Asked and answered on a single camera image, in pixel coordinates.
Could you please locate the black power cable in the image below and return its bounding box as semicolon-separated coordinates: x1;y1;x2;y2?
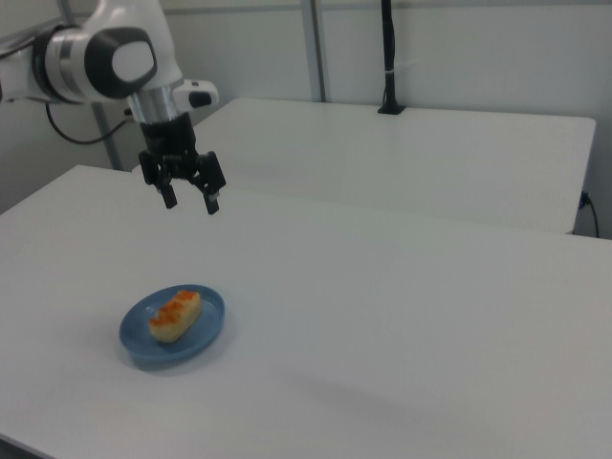
577;189;601;239

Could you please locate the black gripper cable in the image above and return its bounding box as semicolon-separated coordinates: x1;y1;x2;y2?
45;102;130;145

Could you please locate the orange glazed bread loaf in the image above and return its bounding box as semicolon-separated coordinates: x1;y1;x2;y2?
148;289;202;344

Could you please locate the grey metal partition post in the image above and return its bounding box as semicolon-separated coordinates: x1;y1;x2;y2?
299;0;328;102
91;102;125;171

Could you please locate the black camera pole with band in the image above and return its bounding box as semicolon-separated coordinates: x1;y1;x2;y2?
377;0;408;116

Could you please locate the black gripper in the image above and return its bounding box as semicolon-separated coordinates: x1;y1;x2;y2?
138;113;228;216

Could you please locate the blue round plate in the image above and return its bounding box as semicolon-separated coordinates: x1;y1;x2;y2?
119;283;227;372

